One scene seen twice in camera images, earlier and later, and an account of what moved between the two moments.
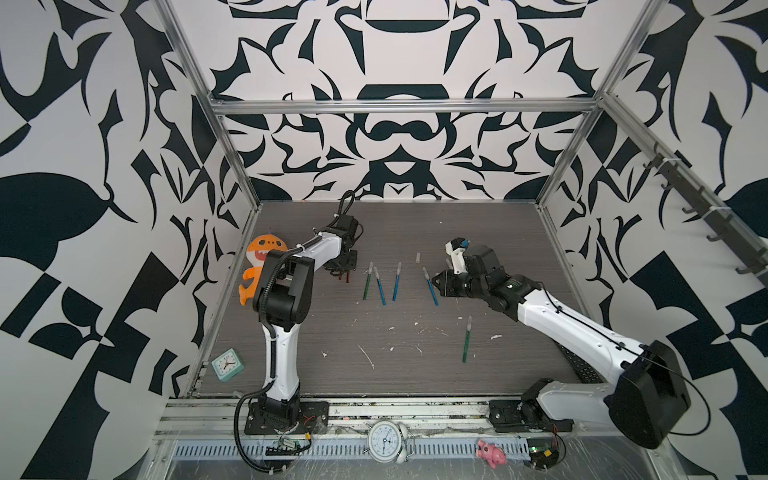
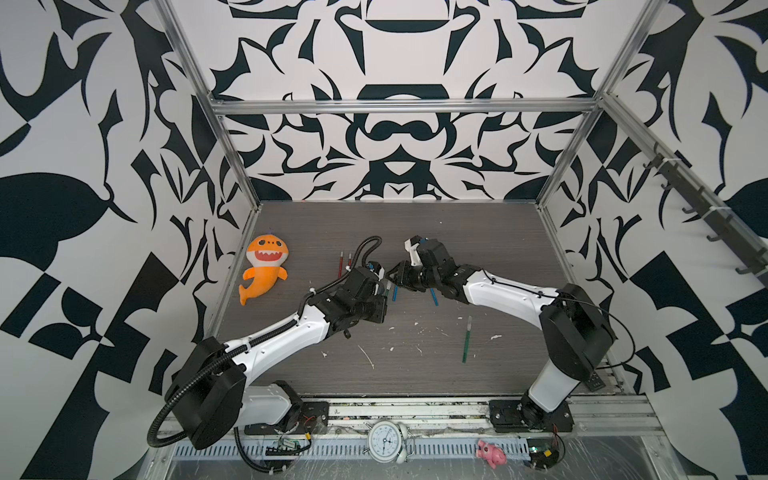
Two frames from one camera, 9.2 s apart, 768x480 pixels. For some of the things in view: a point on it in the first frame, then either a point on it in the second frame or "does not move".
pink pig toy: (491, 453) does not move
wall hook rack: (718, 218) does not move
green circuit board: (542, 452) does not move
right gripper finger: (446, 282) → (400, 274)
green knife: (466, 346) does not move
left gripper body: (345, 265) → (374, 310)
